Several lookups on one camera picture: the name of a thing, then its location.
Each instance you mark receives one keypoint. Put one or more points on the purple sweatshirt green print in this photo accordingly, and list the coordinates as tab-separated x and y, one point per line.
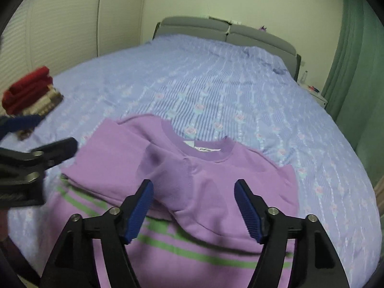
194	235

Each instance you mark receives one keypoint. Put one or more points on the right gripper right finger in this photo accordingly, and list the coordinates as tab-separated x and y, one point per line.
315	261

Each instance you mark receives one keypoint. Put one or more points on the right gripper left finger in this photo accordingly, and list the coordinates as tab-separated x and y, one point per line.
72	262

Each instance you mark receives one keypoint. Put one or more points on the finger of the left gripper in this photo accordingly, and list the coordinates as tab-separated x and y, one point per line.
42	158
12	124

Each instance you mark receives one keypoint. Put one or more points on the grey upholstered headboard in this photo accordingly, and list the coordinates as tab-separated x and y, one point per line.
239	35

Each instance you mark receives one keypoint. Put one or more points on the lilac floral striped bedspread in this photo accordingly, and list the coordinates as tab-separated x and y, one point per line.
208	90

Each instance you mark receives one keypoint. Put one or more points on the beige brown folded knit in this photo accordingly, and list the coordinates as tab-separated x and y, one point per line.
45	104

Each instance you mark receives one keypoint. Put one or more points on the green curtain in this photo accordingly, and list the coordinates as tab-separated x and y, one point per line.
354	87

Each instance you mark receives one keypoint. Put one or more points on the white bedside table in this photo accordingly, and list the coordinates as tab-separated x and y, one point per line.
315	94

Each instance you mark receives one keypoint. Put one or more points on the red folded garment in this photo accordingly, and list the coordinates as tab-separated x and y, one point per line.
27	91

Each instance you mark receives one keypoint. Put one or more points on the clear plastic bottle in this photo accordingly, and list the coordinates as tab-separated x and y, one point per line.
303	77

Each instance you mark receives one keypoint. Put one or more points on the white louvered wardrobe doors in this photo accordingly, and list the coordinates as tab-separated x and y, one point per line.
61	34

